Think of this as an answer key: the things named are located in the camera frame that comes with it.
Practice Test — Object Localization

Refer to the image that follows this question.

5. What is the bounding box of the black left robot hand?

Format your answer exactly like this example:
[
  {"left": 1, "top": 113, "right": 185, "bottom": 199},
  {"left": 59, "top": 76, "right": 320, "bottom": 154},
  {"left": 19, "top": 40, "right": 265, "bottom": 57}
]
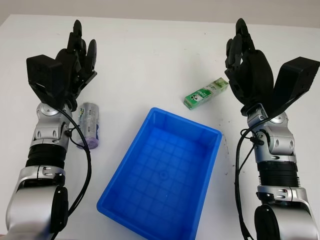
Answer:
[{"left": 55, "top": 19, "right": 98, "bottom": 109}]

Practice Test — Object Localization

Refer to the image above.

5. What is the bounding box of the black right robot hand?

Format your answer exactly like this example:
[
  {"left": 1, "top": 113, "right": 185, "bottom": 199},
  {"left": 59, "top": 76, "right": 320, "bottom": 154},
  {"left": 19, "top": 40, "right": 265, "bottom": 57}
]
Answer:
[{"left": 224, "top": 17, "right": 276, "bottom": 110}]

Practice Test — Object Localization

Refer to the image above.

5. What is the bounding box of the green toothpaste box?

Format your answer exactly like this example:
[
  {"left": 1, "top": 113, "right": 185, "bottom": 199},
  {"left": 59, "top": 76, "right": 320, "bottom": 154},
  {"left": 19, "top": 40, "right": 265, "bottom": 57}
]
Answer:
[{"left": 183, "top": 77, "right": 230, "bottom": 111}]

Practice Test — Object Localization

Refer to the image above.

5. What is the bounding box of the clear purple-capped cylinder pack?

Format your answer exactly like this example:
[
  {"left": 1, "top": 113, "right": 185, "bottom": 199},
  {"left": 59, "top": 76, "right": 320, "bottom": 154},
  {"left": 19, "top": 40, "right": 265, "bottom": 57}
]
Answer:
[{"left": 75, "top": 101, "right": 101, "bottom": 150}]

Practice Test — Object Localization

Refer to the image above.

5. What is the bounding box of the blue plastic tray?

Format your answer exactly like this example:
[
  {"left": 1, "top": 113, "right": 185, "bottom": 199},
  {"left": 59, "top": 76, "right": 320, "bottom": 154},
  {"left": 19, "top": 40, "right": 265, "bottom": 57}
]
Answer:
[{"left": 96, "top": 107, "right": 223, "bottom": 240}]

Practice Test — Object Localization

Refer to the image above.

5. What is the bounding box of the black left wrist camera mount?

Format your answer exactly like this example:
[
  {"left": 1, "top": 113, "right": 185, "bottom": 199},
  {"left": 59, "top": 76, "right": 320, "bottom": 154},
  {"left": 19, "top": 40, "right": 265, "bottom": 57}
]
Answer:
[{"left": 26, "top": 54, "right": 69, "bottom": 105}]

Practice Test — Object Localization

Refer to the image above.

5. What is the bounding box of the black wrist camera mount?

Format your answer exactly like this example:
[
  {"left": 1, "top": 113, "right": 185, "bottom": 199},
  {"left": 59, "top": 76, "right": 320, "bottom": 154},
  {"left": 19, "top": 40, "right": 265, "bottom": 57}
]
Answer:
[
  {"left": 26, "top": 54, "right": 69, "bottom": 105},
  {"left": 271, "top": 56, "right": 320, "bottom": 118}
]

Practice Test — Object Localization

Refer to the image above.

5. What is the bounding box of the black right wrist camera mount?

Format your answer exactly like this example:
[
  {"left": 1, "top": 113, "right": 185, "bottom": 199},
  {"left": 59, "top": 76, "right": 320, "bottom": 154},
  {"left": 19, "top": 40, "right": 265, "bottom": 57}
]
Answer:
[{"left": 271, "top": 56, "right": 320, "bottom": 118}]

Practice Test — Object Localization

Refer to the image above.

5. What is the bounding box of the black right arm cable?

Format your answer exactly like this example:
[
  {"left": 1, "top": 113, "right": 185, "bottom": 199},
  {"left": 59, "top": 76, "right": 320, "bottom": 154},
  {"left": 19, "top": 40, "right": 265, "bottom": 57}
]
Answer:
[{"left": 233, "top": 117, "right": 270, "bottom": 240}]

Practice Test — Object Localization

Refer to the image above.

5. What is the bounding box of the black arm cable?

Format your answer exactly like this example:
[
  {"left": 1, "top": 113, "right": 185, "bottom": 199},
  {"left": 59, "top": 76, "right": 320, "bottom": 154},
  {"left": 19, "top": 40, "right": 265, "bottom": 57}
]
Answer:
[
  {"left": 48, "top": 107, "right": 92, "bottom": 240},
  {"left": 233, "top": 117, "right": 270, "bottom": 240}
]

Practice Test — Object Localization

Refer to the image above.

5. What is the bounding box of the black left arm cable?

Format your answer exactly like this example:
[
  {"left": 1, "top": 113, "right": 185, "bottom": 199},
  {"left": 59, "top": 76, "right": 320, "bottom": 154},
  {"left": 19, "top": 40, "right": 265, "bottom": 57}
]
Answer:
[{"left": 48, "top": 107, "right": 92, "bottom": 240}]

